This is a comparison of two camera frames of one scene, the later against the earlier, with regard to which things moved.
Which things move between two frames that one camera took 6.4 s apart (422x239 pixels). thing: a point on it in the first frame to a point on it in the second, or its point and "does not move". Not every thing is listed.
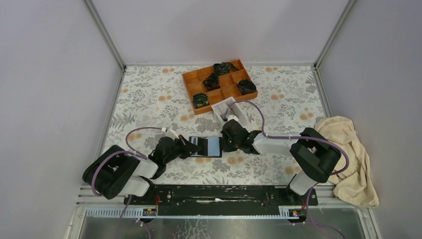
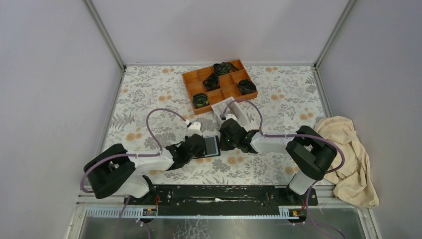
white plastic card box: x=229 y=107 does not move
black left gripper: x=188 y=148 to x=200 y=154
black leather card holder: x=211 y=146 does not move
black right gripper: x=225 y=148 does not move
